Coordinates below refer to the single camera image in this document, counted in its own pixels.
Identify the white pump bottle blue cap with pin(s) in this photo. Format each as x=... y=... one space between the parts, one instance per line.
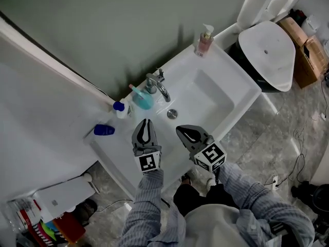
x=122 y=110

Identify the teal tube with pink cap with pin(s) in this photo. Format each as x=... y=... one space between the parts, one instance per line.
x=144 y=100

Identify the white plug adapter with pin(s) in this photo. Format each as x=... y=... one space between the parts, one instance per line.
x=322 y=116

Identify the black bag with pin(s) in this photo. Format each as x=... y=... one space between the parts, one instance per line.
x=86 y=210

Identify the chrome sink drain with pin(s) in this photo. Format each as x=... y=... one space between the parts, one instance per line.
x=172 y=113

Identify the person's leg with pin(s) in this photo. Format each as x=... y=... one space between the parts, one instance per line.
x=187 y=198
x=222 y=197
x=308 y=189

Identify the person's torso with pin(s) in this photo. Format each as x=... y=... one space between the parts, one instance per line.
x=213 y=228

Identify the person's right leg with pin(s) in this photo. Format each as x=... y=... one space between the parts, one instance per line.
x=222 y=197

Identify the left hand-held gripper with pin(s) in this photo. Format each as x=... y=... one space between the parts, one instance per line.
x=149 y=161

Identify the person's left forearm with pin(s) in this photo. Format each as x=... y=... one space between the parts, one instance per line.
x=146 y=207

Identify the green cloth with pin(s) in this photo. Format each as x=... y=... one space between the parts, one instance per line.
x=47 y=229

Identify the person's right forearm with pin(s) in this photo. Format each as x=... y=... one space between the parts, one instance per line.
x=244 y=186

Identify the white basin on dark base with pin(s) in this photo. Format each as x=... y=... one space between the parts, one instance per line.
x=267 y=53

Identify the large cardboard box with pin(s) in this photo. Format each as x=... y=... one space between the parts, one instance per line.
x=308 y=68

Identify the white box appliance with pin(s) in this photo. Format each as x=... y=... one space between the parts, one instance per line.
x=66 y=197

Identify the black round seat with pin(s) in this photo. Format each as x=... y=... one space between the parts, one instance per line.
x=322 y=197

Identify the dark bag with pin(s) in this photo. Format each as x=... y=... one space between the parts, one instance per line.
x=298 y=15

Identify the black white striped cloth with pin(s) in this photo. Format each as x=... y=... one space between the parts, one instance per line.
x=38 y=234

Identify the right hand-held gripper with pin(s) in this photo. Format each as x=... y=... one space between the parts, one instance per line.
x=210 y=156

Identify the person's left leg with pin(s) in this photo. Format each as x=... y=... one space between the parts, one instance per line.
x=187 y=198

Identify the orange box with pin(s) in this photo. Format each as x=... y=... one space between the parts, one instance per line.
x=69 y=226

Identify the chrome faucet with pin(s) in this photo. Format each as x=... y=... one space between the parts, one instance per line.
x=160 y=85

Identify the white vanity table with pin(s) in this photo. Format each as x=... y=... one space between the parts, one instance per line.
x=228 y=68

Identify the white door stopper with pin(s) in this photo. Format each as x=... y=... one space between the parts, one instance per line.
x=88 y=177

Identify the white bin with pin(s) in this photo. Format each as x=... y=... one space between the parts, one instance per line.
x=310 y=26

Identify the white power strip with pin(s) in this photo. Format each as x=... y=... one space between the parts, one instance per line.
x=275 y=181

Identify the small cardboard box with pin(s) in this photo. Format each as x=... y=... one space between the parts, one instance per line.
x=293 y=31

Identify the pink pump soap bottle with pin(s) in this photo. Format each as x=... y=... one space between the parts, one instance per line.
x=204 y=44

